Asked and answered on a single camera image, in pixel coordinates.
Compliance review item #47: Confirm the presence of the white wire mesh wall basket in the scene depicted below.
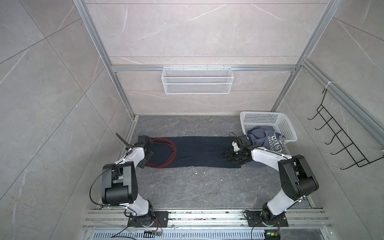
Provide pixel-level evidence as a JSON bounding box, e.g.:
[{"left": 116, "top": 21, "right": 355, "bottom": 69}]
[{"left": 162, "top": 67, "right": 234, "bottom": 95}]

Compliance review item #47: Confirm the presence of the white plastic laundry basket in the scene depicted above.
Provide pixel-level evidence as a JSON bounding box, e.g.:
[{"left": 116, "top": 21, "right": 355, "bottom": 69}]
[{"left": 240, "top": 111, "right": 298, "bottom": 143}]

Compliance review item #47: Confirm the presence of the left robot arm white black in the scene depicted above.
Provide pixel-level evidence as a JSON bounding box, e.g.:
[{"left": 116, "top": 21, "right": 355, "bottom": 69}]
[{"left": 101, "top": 134, "right": 155, "bottom": 227}]

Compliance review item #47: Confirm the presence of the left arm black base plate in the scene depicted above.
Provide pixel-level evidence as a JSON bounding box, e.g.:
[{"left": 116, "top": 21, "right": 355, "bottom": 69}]
[{"left": 128, "top": 211, "right": 169, "bottom": 228}]

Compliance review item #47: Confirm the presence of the black wire hook rack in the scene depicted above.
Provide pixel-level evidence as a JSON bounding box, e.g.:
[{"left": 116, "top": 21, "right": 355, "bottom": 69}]
[{"left": 308, "top": 89, "right": 384, "bottom": 170}]

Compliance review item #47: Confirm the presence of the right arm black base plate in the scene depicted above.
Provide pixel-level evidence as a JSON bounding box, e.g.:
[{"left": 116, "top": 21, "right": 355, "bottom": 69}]
[{"left": 243, "top": 210, "right": 289, "bottom": 227}]

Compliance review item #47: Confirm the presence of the left black corrugated cable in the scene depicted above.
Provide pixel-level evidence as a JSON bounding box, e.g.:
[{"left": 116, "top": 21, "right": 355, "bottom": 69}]
[{"left": 115, "top": 132, "right": 134, "bottom": 149}]

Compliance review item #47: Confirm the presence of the grey-blue printed tank top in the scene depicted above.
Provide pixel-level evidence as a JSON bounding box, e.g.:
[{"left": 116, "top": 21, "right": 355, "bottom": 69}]
[{"left": 246, "top": 126, "right": 288, "bottom": 170}]

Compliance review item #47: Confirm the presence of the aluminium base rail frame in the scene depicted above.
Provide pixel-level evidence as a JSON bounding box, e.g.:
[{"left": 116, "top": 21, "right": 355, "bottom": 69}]
[{"left": 78, "top": 209, "right": 338, "bottom": 240}]

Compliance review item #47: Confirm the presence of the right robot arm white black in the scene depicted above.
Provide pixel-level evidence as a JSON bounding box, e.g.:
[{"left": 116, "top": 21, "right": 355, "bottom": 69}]
[{"left": 223, "top": 147, "right": 319, "bottom": 227}]

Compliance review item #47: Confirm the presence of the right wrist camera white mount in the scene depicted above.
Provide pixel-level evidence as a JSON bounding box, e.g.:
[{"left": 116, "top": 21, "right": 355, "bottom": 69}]
[{"left": 232, "top": 135, "right": 252, "bottom": 152}]

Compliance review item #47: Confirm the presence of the navy tank top red trim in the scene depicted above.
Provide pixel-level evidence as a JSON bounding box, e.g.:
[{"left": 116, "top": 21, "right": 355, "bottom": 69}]
[{"left": 146, "top": 136, "right": 241, "bottom": 169}]

